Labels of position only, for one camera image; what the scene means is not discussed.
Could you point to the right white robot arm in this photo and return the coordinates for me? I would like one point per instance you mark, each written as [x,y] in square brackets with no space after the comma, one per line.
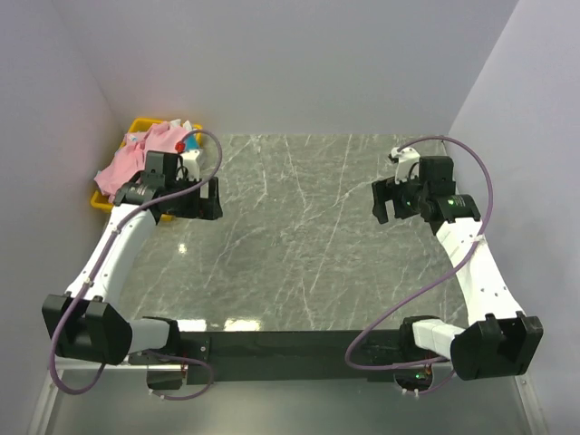
[500,339]

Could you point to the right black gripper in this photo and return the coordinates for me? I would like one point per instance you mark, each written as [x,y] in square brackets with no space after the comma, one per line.
[386,190]

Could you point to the white t shirt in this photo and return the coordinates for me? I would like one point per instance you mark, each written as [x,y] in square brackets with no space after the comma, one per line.
[186,125]

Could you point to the yellow plastic bin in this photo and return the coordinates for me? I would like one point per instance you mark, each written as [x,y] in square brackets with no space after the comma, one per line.
[146,134]

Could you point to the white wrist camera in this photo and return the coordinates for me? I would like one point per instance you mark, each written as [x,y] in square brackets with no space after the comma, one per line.
[190,159]
[407,164]

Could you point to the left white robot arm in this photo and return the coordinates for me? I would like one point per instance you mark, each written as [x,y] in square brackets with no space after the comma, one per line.
[84,323]

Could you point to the pink t shirt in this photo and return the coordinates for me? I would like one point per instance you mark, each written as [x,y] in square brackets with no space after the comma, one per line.
[144,135]

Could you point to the teal t shirt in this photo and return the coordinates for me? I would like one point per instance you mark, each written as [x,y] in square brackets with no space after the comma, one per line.
[192,142]

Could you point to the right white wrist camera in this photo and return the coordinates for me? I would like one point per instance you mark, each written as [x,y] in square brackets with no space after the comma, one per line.
[407,164]

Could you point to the black base bar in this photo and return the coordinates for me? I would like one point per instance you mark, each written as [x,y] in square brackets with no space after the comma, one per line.
[298,356]

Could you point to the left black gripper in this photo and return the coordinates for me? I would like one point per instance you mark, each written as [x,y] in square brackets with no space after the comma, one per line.
[201,207]

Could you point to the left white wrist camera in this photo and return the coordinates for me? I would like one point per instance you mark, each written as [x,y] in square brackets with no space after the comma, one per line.
[190,159]

